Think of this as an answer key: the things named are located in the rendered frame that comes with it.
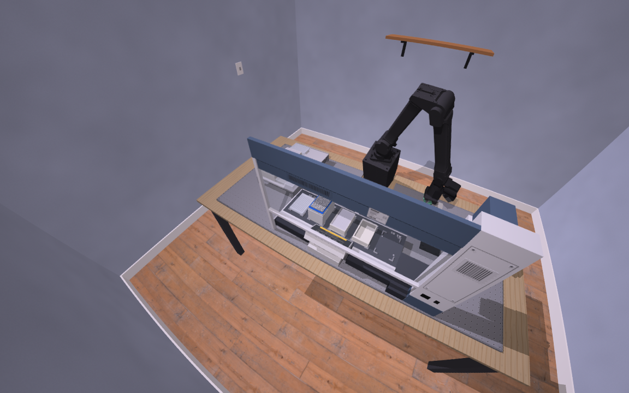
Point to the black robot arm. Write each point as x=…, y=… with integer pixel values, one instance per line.
x=439, y=104

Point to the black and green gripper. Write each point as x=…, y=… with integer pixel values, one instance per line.
x=429, y=191

